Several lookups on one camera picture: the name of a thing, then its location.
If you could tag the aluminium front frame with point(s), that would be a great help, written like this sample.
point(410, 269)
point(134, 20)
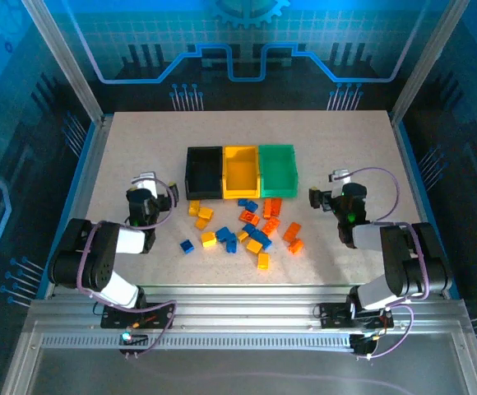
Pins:
point(242, 312)

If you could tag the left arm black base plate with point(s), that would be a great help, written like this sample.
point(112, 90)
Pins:
point(160, 314)

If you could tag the green plastic bin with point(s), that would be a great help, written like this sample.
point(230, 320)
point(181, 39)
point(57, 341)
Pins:
point(277, 170)

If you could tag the black plastic bin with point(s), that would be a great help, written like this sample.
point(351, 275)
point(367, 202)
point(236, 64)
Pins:
point(203, 175)

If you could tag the yellow plastic bin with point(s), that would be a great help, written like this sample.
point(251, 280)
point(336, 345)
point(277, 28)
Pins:
point(240, 173)

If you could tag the aluminium side rail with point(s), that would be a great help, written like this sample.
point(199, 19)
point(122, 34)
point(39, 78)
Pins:
point(411, 173)
point(94, 164)

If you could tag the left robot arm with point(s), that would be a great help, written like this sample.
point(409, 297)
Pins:
point(98, 263)

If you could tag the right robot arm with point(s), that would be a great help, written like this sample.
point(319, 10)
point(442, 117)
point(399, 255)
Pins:
point(407, 263)

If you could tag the aluminium corner post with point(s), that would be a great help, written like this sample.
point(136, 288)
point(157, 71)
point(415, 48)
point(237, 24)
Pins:
point(66, 61)
point(427, 61)

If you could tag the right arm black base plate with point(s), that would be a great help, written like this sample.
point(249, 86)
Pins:
point(331, 314)

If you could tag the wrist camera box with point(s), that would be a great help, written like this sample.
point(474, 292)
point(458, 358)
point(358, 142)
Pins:
point(146, 177)
point(339, 175)

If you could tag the yellow lego brick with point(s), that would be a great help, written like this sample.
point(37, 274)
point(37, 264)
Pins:
point(208, 239)
point(242, 235)
point(206, 213)
point(264, 261)
point(194, 207)
point(254, 245)
point(201, 223)

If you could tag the orange lego brick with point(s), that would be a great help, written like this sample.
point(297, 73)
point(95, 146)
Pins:
point(292, 231)
point(276, 207)
point(295, 246)
point(249, 217)
point(271, 226)
point(267, 207)

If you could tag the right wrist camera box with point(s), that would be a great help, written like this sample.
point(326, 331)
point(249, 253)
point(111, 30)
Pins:
point(339, 175)

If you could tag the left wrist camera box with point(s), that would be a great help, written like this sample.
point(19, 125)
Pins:
point(146, 177)

